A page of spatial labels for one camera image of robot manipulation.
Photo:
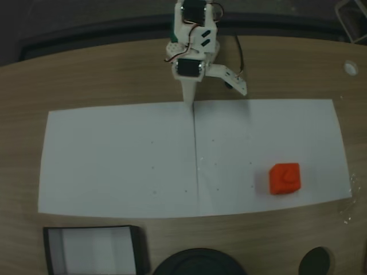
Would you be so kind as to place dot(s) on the orange cube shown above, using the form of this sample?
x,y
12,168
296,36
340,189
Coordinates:
x,y
285,179

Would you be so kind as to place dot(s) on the brown box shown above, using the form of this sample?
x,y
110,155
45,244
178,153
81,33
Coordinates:
x,y
91,252

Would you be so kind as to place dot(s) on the green clamp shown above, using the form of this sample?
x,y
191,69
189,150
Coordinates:
x,y
173,35

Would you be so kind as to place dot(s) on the white round cap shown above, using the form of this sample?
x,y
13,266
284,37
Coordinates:
x,y
350,68

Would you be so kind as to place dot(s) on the black round stand base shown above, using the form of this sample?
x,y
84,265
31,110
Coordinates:
x,y
200,263

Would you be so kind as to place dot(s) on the black oval table grommet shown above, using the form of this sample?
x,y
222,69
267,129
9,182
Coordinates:
x,y
316,262

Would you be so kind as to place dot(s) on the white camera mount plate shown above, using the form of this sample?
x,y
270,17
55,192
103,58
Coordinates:
x,y
226,75

